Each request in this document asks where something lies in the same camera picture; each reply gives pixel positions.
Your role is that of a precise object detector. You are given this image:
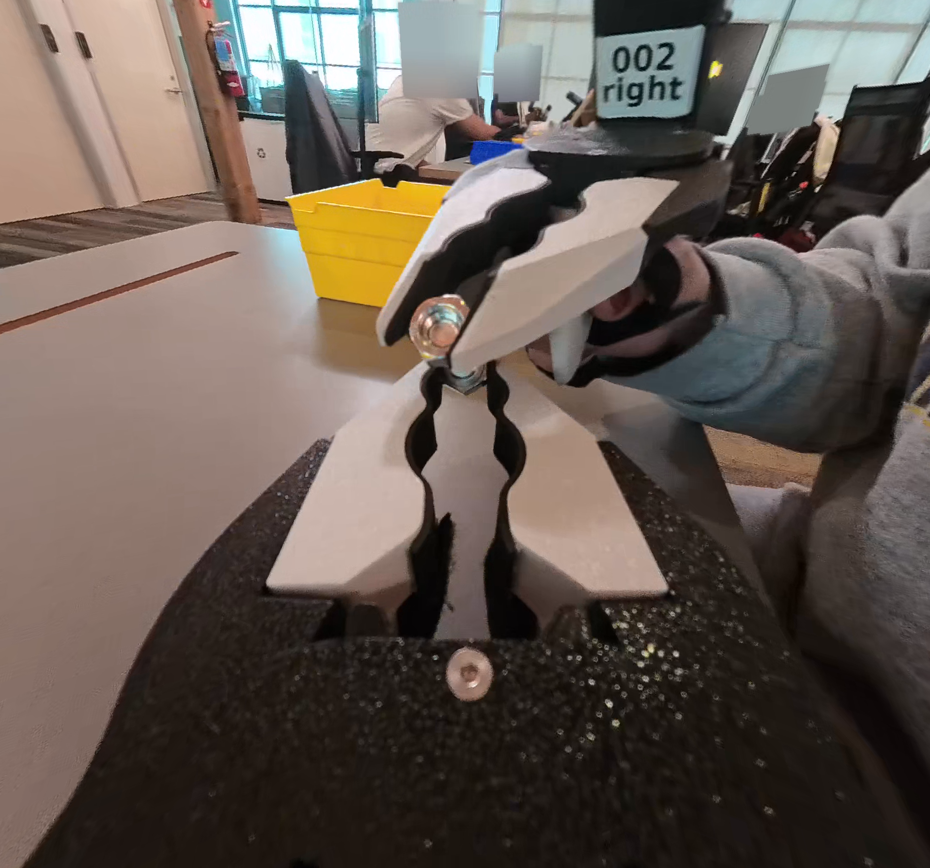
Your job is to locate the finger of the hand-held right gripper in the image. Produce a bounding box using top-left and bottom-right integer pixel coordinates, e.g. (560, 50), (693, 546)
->
(443, 176), (682, 375)
(375, 149), (551, 347)

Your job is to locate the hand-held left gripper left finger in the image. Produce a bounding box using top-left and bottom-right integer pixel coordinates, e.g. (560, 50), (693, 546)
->
(265, 361), (455, 638)

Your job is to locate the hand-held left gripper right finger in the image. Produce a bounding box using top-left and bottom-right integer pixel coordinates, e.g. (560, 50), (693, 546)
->
(483, 361), (669, 638)

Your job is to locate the yellow plastic bin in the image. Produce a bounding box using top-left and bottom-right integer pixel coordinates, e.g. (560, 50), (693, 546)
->
(285, 178), (455, 308)

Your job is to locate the steel hex bolt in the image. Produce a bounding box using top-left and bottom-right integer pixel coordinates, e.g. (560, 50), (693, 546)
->
(408, 293), (472, 362)

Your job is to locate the person's right forearm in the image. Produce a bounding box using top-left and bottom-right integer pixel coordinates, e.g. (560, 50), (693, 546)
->
(603, 169), (930, 451)

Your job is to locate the person's right hand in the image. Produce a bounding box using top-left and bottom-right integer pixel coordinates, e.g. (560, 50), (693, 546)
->
(523, 237), (726, 384)

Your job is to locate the brown work table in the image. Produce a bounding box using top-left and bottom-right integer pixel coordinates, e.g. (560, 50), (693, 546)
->
(418, 156), (481, 185)

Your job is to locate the black chair with jacket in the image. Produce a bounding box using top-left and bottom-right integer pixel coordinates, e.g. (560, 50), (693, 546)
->
(283, 59), (404, 195)

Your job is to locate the white recycling cabinet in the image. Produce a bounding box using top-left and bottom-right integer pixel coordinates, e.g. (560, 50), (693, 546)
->
(240, 114), (293, 202)

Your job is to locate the red fire extinguisher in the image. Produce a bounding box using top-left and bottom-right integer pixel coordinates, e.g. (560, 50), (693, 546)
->
(205, 20), (246, 99)

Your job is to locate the black folding chair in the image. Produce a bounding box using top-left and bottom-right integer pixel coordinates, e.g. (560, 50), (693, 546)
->
(806, 79), (930, 237)

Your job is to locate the wooden post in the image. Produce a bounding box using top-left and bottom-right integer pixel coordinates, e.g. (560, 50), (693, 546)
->
(156, 0), (263, 226)

